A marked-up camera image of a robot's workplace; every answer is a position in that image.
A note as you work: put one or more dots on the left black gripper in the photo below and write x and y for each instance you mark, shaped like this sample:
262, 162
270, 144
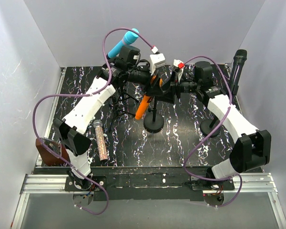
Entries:
154, 88

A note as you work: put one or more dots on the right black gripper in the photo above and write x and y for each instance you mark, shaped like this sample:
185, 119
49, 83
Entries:
171, 89

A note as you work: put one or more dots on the orange microphone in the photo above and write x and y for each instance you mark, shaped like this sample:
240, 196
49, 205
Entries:
142, 108

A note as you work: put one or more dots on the round base stand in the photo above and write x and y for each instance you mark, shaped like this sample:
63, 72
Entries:
153, 121
208, 125

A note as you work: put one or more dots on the small black tripod stand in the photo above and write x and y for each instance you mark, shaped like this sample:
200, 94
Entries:
117, 112

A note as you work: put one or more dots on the glitter silver microphone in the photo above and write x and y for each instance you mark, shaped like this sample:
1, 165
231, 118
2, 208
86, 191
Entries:
97, 124

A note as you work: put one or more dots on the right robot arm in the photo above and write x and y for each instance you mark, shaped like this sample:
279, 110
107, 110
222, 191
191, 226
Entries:
252, 146

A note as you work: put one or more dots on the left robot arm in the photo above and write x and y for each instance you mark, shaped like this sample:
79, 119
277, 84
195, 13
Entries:
121, 66

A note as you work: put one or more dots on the tall black tripod stand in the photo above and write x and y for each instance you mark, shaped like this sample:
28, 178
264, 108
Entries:
122, 96

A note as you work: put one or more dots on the cyan microphone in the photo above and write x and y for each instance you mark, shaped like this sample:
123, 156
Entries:
128, 39

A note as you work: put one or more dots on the black microphone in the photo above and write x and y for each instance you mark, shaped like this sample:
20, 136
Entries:
238, 62

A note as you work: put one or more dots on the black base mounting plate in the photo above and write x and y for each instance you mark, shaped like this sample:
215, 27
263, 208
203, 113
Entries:
144, 183

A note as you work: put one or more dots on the brown box with clear lid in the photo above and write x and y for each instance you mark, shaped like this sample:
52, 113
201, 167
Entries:
48, 158

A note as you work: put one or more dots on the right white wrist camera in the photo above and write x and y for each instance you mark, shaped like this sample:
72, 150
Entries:
178, 68

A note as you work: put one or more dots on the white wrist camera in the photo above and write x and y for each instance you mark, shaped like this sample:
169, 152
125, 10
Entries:
156, 60
178, 68

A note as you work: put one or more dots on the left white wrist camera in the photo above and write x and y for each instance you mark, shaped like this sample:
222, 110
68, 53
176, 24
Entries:
156, 60

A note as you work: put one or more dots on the aluminium rail frame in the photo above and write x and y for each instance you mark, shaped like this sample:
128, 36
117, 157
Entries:
45, 204

